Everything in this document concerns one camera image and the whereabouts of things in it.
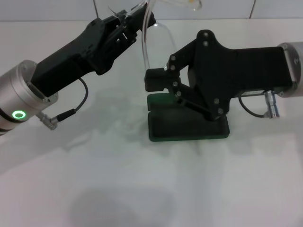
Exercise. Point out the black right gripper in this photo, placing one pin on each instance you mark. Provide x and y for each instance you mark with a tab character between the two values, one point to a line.
225	71

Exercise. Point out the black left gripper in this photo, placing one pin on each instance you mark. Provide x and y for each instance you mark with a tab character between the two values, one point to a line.
71	59

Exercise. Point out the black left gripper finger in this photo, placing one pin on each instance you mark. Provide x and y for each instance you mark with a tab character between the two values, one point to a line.
137	20

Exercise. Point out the clear white glasses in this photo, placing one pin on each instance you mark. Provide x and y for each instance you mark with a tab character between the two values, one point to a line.
145	47

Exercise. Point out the green glasses case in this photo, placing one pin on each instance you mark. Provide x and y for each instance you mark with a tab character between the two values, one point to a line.
184	127

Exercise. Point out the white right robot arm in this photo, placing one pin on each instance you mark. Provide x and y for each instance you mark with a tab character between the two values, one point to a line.
297	71

